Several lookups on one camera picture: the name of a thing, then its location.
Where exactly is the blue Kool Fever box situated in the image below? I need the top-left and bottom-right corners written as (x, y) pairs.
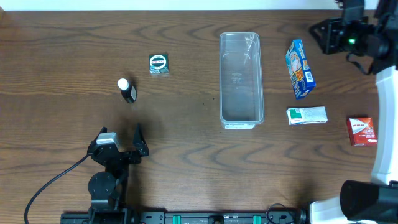
top-left (285, 39), bottom-right (317, 100)

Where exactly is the white green medicine box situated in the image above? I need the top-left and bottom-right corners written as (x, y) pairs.
top-left (286, 106), bottom-right (328, 125)

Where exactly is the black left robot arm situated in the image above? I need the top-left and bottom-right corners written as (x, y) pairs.
top-left (87, 124), bottom-right (149, 212)

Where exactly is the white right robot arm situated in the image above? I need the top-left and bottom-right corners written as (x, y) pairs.
top-left (308, 0), bottom-right (397, 224)

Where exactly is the clear plastic container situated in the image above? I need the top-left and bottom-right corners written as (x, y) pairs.
top-left (220, 32), bottom-right (265, 129)

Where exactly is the black bottle white cap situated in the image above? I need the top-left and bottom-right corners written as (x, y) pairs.
top-left (117, 78), bottom-right (137, 103)

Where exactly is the dark green small box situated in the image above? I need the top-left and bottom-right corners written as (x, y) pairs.
top-left (149, 53), bottom-right (170, 75)

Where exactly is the red small box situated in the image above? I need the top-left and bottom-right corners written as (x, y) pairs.
top-left (347, 118), bottom-right (377, 146)

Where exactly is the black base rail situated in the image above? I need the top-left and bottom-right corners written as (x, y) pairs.
top-left (60, 209), bottom-right (309, 224)

